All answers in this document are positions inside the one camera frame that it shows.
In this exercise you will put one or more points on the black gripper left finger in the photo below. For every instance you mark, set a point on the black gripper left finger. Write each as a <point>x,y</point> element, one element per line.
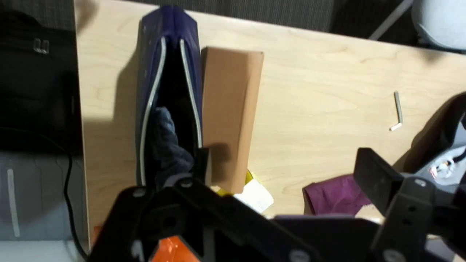
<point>193,213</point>

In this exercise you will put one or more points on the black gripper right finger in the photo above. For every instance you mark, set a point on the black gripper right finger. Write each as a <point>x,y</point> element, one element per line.
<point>416,218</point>

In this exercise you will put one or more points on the dark scrunchie ribbon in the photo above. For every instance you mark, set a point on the dark scrunchie ribbon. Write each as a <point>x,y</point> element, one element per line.
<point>168,146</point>

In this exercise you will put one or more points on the purple cloth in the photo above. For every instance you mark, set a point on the purple cloth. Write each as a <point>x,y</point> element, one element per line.
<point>334,194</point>

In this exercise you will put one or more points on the white printed carton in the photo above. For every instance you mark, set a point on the white printed carton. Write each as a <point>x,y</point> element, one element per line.
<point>254,197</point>

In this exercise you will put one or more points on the silver allen key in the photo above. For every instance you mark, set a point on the silver allen key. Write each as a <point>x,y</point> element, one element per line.
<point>397,109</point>

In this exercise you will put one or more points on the brown cardboard box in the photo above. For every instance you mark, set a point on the brown cardboard box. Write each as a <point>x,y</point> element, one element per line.
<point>230,106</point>

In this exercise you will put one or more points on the navy dotted purse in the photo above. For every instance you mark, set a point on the navy dotted purse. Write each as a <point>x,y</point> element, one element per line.
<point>145,73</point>

